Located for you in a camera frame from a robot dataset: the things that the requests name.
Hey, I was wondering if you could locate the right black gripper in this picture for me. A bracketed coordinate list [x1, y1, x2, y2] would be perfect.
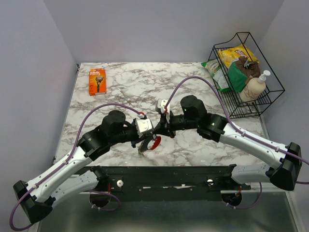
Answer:
[152, 110, 198, 138]

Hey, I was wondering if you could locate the red white keyring carabiner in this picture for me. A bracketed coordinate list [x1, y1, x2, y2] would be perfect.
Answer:
[138, 135, 162, 156]

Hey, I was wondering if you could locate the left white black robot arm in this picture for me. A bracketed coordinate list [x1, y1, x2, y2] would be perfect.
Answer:
[13, 110, 161, 224]

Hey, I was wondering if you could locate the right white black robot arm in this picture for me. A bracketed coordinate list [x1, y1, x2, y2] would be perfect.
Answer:
[154, 95, 302, 191]

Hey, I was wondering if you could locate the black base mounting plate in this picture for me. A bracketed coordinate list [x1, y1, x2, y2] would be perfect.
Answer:
[77, 164, 251, 202]

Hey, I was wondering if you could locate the green white snack bag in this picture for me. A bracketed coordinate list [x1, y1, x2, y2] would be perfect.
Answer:
[201, 59, 230, 92]

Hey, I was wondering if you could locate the orange razor box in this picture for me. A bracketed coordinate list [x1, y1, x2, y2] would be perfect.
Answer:
[89, 68, 107, 96]

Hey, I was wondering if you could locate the yellow chips bag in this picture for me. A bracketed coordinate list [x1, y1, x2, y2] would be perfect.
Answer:
[218, 45, 259, 70]

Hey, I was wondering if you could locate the cream lotion pump bottle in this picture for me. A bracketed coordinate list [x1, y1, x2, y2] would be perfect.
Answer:
[240, 70, 271, 102]

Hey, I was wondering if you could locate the brown crumpled cloth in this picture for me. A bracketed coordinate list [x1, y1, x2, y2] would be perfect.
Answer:
[235, 56, 261, 77]

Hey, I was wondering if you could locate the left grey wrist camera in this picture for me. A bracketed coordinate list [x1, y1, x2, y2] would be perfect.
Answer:
[135, 118, 154, 138]

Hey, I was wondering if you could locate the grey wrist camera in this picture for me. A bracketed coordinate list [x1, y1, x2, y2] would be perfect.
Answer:
[135, 118, 154, 138]
[155, 99, 170, 114]

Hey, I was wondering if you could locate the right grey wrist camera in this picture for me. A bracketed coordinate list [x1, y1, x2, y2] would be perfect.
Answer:
[155, 99, 170, 114]

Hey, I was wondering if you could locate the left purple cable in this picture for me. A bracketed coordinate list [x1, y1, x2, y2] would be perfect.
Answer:
[9, 103, 145, 231]

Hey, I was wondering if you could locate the purple cable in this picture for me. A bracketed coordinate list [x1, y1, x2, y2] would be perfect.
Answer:
[164, 76, 309, 210]
[9, 103, 145, 231]

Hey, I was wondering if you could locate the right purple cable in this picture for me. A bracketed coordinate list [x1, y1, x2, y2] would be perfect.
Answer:
[164, 76, 309, 210]

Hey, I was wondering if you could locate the black wire basket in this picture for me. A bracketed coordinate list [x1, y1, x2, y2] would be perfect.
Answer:
[208, 32, 285, 118]

